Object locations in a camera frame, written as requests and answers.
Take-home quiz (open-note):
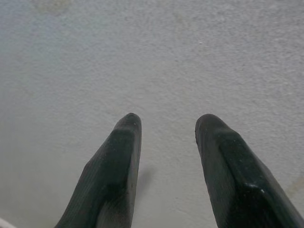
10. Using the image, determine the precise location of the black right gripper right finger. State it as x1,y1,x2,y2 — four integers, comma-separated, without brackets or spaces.
194,113,304,228

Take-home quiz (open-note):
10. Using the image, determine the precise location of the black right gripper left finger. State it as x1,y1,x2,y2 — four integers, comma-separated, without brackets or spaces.
54,113,143,228

